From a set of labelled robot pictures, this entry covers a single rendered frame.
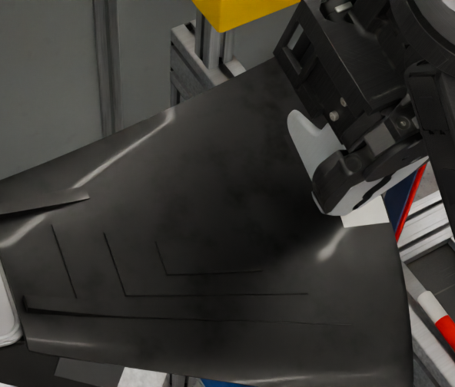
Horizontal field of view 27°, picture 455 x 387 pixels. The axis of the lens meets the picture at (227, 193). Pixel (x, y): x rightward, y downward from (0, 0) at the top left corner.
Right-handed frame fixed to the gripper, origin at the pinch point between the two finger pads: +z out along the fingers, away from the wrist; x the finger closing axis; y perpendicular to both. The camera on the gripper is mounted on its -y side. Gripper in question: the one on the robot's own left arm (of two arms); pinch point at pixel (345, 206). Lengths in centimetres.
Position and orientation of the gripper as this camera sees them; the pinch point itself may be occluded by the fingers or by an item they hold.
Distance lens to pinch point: 55.7
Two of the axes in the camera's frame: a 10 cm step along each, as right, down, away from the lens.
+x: -8.5, 3.9, -3.5
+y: -4.8, -8.5, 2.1
